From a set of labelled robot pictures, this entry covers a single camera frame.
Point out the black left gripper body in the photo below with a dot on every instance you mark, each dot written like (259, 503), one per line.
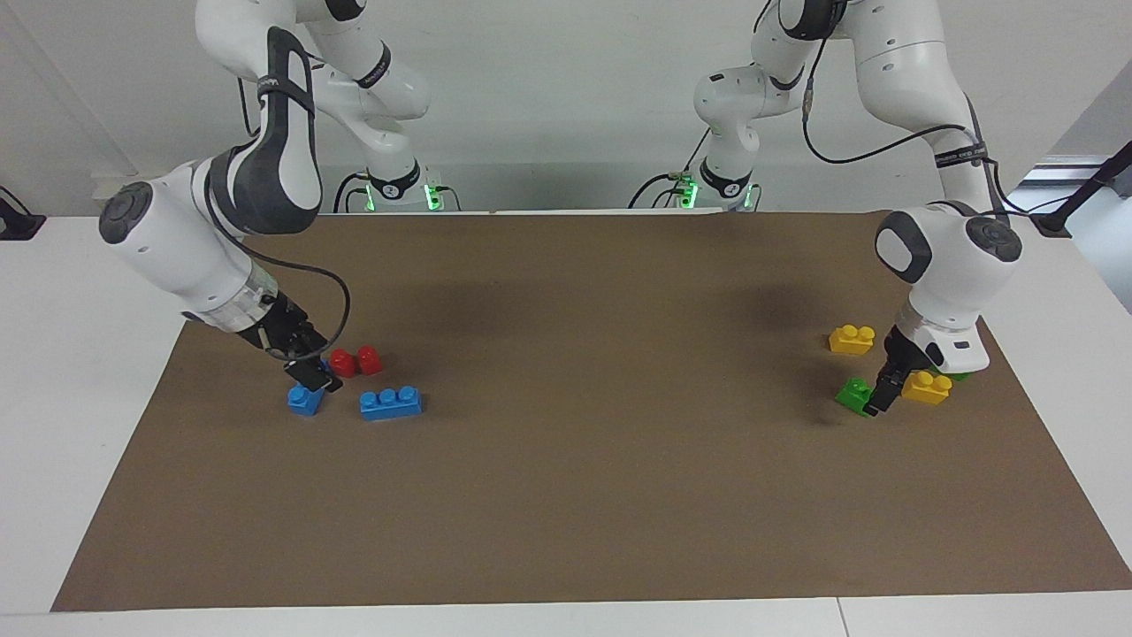
(906, 354)

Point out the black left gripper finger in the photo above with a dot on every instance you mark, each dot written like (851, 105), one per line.
(882, 394)
(898, 386)

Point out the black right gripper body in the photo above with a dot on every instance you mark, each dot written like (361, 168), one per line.
(290, 332)

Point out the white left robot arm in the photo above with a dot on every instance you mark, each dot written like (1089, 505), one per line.
(955, 257)

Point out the green two-stud block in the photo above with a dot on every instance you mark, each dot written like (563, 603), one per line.
(959, 376)
(853, 394)

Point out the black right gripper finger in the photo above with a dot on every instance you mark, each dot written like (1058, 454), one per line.
(329, 370)
(308, 373)

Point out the black table clamp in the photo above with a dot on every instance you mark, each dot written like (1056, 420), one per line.
(18, 221)

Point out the red single-stud block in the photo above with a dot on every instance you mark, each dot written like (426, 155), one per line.
(342, 363)
(371, 360)

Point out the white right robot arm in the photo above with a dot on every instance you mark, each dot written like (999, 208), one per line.
(177, 248)

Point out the brown paper table mat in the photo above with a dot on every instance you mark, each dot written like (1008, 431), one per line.
(566, 495)

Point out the blue three-stud block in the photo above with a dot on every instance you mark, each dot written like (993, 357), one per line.
(391, 404)
(304, 402)

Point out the yellow two-stud block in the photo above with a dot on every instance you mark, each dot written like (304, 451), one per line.
(852, 341)
(927, 389)

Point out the black camera stand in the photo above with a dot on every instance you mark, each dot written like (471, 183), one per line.
(1083, 190)

